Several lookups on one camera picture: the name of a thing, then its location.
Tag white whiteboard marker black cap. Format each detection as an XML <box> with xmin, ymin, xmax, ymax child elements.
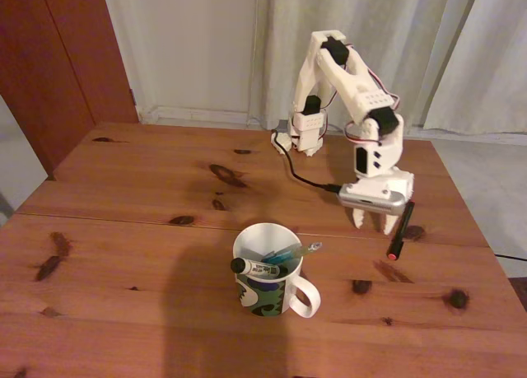
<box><xmin>229</xmin><ymin>257</ymin><xmax>291</xmax><ymax>278</ymax></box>

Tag white mug green blue pattern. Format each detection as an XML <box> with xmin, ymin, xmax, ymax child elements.
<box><xmin>231</xmin><ymin>222</ymin><xmax>323</xmax><ymax>320</ymax></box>

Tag white curtain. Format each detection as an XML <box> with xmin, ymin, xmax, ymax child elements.
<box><xmin>246</xmin><ymin>0</ymin><xmax>483</xmax><ymax>137</ymax></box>
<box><xmin>423</xmin><ymin>0</ymin><xmax>527</xmax><ymax>139</ymax></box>

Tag black marker pink ends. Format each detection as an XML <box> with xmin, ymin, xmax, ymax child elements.
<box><xmin>385</xmin><ymin>200</ymin><xmax>417</xmax><ymax>262</ymax></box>

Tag teal mechanical pencil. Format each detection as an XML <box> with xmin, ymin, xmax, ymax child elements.
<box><xmin>263</xmin><ymin>240</ymin><xmax>324</xmax><ymax>268</ymax></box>

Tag silver camera box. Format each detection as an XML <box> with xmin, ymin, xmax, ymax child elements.
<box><xmin>337</xmin><ymin>184</ymin><xmax>407</xmax><ymax>218</ymax></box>

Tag brown wooden door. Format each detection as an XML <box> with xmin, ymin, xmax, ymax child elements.
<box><xmin>0</xmin><ymin>0</ymin><xmax>139</xmax><ymax>181</ymax></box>

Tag black camera cable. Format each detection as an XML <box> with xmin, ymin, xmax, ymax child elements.
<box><xmin>270</xmin><ymin>128</ymin><xmax>343</xmax><ymax>194</ymax></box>

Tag red white servo wires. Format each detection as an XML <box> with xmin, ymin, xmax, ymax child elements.
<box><xmin>323</xmin><ymin>44</ymin><xmax>403</xmax><ymax>149</ymax></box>

